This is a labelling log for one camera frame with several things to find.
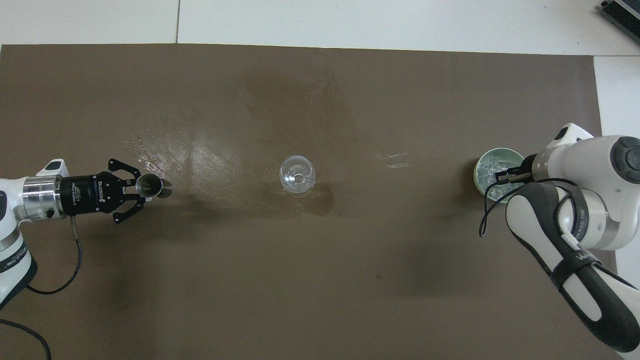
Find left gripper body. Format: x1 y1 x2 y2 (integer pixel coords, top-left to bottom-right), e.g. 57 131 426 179
59 171 128 218

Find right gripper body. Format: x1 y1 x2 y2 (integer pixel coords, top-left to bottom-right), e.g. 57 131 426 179
518 153 540 179

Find small steel measuring cup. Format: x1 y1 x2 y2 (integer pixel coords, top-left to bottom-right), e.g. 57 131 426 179
135 173 174 200

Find clear ice cubes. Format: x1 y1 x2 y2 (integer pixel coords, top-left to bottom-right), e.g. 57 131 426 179
477 151 523 197

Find clear wine glass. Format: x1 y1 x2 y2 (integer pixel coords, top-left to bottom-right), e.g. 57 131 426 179
278 154 317 199

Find pale green bowl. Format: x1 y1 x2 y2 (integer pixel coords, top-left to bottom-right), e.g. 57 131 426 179
473 146 527 204

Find dark ribbed device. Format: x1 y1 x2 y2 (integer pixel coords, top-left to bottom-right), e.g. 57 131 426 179
599 0 640 44

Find black cable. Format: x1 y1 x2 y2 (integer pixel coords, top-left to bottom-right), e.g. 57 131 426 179
0 318 53 360
25 218 84 296
478 169 578 239

